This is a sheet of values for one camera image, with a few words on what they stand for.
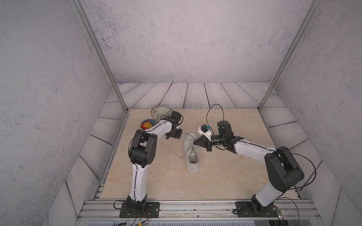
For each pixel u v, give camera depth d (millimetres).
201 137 783
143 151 556
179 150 960
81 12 721
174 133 875
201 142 773
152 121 1054
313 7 712
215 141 752
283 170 456
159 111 1012
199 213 726
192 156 867
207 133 740
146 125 1056
